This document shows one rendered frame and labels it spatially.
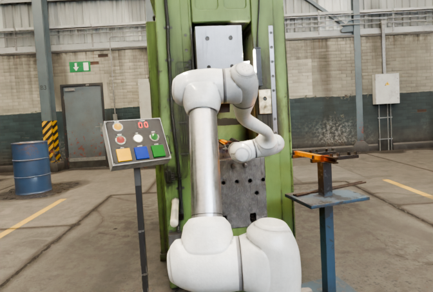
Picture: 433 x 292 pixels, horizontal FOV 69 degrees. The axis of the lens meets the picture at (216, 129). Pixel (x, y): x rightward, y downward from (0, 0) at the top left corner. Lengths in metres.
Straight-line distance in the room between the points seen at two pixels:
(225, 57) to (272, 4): 0.55
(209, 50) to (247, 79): 0.96
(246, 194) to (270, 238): 1.13
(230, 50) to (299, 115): 6.37
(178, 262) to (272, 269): 0.27
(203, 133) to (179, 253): 0.39
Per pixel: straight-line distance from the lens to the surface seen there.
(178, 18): 2.25
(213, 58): 2.06
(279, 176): 2.31
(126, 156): 1.81
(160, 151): 1.87
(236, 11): 2.30
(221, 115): 2.52
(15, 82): 9.44
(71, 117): 8.78
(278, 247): 0.96
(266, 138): 1.59
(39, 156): 6.26
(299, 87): 8.37
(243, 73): 1.13
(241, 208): 2.08
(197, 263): 0.96
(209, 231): 0.97
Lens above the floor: 1.21
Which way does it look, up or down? 3 degrees down
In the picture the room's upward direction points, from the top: 3 degrees counter-clockwise
